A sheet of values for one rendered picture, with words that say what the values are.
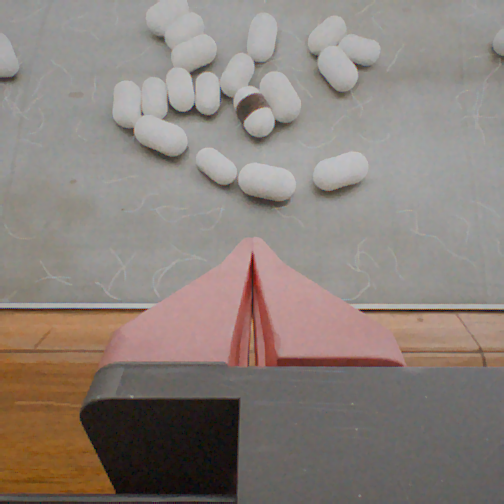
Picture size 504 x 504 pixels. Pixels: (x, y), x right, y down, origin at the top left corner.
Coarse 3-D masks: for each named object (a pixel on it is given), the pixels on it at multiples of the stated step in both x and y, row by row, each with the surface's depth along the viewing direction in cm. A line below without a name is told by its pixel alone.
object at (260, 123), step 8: (248, 88) 25; (256, 88) 25; (240, 96) 25; (256, 112) 24; (264, 112) 24; (248, 120) 25; (256, 120) 24; (264, 120) 24; (272, 120) 25; (248, 128) 25; (256, 128) 25; (264, 128) 25; (272, 128) 25; (256, 136) 25
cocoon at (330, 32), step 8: (336, 16) 27; (320, 24) 27; (328, 24) 26; (336, 24) 26; (344, 24) 27; (312, 32) 26; (320, 32) 26; (328, 32) 26; (336, 32) 26; (344, 32) 27; (312, 40) 26; (320, 40) 26; (328, 40) 26; (336, 40) 27; (312, 48) 27; (320, 48) 27
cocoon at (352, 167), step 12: (348, 156) 24; (360, 156) 24; (324, 168) 23; (336, 168) 23; (348, 168) 23; (360, 168) 23; (324, 180) 24; (336, 180) 24; (348, 180) 24; (360, 180) 24
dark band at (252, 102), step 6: (246, 96) 25; (252, 96) 24; (258, 96) 25; (240, 102) 25; (246, 102) 25; (252, 102) 24; (258, 102) 24; (264, 102) 25; (240, 108) 25; (246, 108) 25; (252, 108) 24; (258, 108) 24; (270, 108) 25; (240, 114) 25; (246, 114) 25; (240, 120) 25
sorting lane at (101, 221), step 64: (0, 0) 29; (64, 0) 29; (128, 0) 29; (192, 0) 29; (256, 0) 29; (320, 0) 29; (384, 0) 29; (448, 0) 29; (64, 64) 28; (128, 64) 28; (256, 64) 28; (384, 64) 28; (448, 64) 28; (0, 128) 26; (64, 128) 26; (192, 128) 26; (320, 128) 26; (384, 128) 26; (448, 128) 26; (0, 192) 25; (64, 192) 25; (128, 192) 25; (192, 192) 25; (320, 192) 25; (384, 192) 25; (448, 192) 25; (0, 256) 24; (64, 256) 24; (128, 256) 24; (192, 256) 24; (320, 256) 24; (384, 256) 24; (448, 256) 24
